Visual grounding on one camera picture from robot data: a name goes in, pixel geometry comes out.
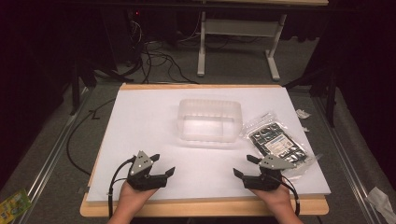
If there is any person's left hand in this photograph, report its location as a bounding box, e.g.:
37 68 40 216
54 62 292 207
119 180 159 217

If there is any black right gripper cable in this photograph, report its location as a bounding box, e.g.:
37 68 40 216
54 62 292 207
278 175 302 217

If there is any tangle of black cables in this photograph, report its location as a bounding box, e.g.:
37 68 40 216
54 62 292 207
125 18 200 85

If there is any green printed packet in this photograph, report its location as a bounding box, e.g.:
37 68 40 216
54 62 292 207
0 188 33 224

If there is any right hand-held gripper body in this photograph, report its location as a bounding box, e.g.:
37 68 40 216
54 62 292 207
242 154 297 192

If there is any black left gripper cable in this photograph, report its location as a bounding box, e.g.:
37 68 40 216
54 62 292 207
107 156 137 218

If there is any metal floor rail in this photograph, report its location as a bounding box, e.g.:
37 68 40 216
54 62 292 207
312 96 382 224
13 87 92 224

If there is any person's right hand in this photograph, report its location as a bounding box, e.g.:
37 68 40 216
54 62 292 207
249 183 296 217

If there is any white metal desk frame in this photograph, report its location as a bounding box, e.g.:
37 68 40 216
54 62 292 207
196 10 288 82

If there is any black metal stand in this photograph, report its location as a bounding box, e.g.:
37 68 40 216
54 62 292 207
68 55 98 117
282 66 340 129

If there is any black floor cable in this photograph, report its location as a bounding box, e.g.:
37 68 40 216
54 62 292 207
65 98 117 177

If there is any clear bag of black parts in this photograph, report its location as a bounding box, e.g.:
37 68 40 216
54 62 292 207
242 111 319 172

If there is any crumpled white paper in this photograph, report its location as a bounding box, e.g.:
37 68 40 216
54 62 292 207
365 186 396 224

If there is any white board sheet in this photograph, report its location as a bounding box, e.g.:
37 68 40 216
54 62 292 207
86 87 332 203

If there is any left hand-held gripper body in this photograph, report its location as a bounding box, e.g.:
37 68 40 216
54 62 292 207
126 150 169 191

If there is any clear plastic container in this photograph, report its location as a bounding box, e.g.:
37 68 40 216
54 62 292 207
177 98 244 144

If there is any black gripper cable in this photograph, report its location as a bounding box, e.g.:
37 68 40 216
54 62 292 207
107 156 137 218
278 175 302 217

